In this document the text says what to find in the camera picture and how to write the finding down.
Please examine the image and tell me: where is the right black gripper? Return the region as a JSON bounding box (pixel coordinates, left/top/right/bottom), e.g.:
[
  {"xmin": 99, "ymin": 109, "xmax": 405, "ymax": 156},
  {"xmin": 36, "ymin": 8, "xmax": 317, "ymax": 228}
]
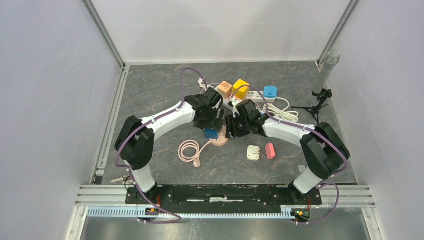
[{"xmin": 225, "ymin": 113, "xmax": 251, "ymax": 140}]

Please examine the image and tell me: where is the pink round socket base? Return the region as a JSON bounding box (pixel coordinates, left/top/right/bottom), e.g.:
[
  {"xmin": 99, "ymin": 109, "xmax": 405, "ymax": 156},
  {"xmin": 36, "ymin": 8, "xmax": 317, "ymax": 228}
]
[{"xmin": 209, "ymin": 125, "xmax": 230, "ymax": 147}]

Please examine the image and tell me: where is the blue cube socket adapter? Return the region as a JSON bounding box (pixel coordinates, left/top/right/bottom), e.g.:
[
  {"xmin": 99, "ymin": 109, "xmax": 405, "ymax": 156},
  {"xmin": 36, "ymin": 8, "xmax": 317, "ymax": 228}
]
[{"xmin": 203, "ymin": 128, "xmax": 219, "ymax": 140}]

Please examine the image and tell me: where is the white usb charger plug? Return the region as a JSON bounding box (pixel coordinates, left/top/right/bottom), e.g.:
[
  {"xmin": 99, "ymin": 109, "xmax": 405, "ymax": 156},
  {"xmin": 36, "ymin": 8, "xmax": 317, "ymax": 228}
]
[{"xmin": 246, "ymin": 145, "xmax": 261, "ymax": 161}]

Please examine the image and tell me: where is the pink plug adapter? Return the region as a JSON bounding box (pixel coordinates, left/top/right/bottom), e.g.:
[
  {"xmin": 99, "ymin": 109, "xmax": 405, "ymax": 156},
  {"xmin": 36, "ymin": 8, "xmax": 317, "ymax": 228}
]
[{"xmin": 265, "ymin": 143, "xmax": 276, "ymax": 160}]

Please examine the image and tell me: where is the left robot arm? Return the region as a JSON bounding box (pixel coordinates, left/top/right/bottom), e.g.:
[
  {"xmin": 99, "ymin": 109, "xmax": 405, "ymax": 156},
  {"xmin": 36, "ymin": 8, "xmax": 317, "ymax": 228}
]
[{"xmin": 114, "ymin": 88, "xmax": 225, "ymax": 204}]

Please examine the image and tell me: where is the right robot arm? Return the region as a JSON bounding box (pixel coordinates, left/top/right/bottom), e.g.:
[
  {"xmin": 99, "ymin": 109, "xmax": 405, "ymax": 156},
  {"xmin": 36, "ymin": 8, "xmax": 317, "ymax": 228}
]
[{"xmin": 225, "ymin": 99, "xmax": 351, "ymax": 204}]

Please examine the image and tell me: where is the light blue square plug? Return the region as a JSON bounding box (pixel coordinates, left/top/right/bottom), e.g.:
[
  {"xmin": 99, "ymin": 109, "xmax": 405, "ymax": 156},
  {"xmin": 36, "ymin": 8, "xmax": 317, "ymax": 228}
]
[{"xmin": 263, "ymin": 85, "xmax": 278, "ymax": 99}]

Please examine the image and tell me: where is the beige cube adapter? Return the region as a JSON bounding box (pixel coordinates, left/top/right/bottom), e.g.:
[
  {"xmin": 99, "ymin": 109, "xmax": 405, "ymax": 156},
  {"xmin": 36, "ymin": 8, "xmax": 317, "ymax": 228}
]
[{"xmin": 217, "ymin": 81, "xmax": 233, "ymax": 99}]

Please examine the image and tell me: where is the yellow cube adapter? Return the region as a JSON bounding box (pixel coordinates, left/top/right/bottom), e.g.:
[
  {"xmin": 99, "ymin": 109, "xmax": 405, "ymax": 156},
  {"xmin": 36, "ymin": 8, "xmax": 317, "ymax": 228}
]
[{"xmin": 232, "ymin": 79, "xmax": 250, "ymax": 100}]

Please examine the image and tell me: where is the white power strip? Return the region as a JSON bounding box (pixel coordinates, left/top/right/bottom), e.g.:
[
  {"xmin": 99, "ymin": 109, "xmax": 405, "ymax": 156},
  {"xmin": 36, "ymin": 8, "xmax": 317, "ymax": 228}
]
[{"xmin": 224, "ymin": 87, "xmax": 276, "ymax": 103}]

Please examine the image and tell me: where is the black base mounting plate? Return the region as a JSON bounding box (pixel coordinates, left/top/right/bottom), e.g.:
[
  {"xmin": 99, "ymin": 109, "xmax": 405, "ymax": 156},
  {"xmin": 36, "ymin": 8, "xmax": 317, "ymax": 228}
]
[{"xmin": 125, "ymin": 184, "xmax": 322, "ymax": 214}]

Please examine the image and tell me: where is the grey microphone on stand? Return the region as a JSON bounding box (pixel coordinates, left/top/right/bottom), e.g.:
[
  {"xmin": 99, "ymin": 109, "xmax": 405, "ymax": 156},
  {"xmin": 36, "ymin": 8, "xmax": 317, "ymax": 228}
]
[{"xmin": 291, "ymin": 49, "xmax": 341, "ymax": 124}]

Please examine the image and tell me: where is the pink coiled power cable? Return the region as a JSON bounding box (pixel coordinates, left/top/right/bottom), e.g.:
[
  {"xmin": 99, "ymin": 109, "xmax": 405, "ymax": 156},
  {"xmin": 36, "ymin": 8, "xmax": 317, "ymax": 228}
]
[{"xmin": 178, "ymin": 139, "xmax": 213, "ymax": 168}]

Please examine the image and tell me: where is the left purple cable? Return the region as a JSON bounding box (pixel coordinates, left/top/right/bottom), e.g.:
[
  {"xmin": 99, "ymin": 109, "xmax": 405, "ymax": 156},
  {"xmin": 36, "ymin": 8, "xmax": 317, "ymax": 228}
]
[{"xmin": 114, "ymin": 67, "xmax": 208, "ymax": 225}]

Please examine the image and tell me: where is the purple cable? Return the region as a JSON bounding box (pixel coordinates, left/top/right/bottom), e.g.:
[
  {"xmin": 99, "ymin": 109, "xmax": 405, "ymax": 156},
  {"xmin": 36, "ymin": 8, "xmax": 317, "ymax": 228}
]
[
  {"xmin": 114, "ymin": 67, "xmax": 208, "ymax": 225},
  {"xmin": 230, "ymin": 85, "xmax": 349, "ymax": 226}
]

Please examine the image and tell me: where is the white coiled strip cable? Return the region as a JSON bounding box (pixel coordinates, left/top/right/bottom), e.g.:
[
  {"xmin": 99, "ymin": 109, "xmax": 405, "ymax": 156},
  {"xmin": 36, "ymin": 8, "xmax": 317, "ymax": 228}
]
[{"xmin": 261, "ymin": 96, "xmax": 300, "ymax": 123}]

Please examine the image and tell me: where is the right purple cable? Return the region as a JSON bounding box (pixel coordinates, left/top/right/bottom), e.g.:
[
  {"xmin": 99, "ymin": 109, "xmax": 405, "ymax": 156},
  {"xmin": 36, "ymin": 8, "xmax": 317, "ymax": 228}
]
[{"xmin": 230, "ymin": 85, "xmax": 349, "ymax": 226}]

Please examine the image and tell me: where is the light blue cable duct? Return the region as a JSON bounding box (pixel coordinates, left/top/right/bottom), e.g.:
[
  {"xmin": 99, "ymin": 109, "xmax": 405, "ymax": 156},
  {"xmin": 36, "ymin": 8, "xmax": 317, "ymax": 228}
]
[{"xmin": 87, "ymin": 206, "xmax": 295, "ymax": 220}]

